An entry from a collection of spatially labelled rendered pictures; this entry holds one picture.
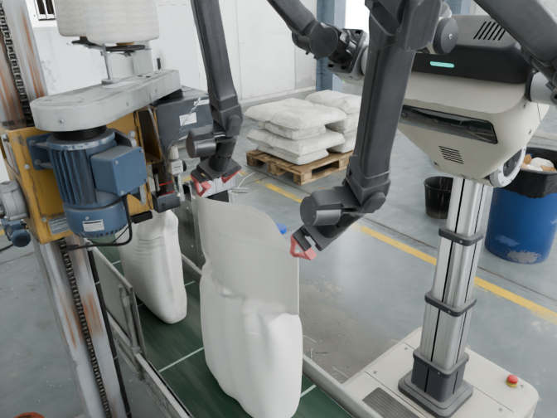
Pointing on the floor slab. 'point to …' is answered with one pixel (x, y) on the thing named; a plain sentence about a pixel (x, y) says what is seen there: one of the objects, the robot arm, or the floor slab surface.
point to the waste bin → (525, 213)
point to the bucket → (438, 196)
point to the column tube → (70, 328)
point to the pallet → (277, 167)
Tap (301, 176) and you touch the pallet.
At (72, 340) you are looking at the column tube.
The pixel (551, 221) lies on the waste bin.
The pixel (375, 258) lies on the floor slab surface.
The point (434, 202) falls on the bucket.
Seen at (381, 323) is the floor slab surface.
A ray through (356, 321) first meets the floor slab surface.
